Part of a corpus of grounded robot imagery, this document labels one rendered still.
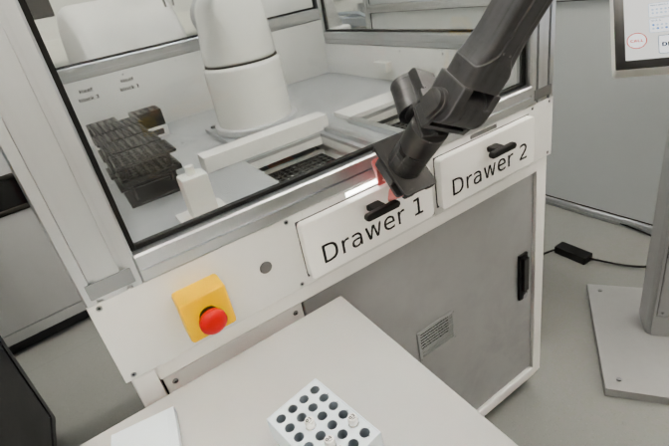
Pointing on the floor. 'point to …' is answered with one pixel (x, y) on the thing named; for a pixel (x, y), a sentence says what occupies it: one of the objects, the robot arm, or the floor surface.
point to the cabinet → (425, 298)
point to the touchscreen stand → (637, 319)
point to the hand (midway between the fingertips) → (387, 189)
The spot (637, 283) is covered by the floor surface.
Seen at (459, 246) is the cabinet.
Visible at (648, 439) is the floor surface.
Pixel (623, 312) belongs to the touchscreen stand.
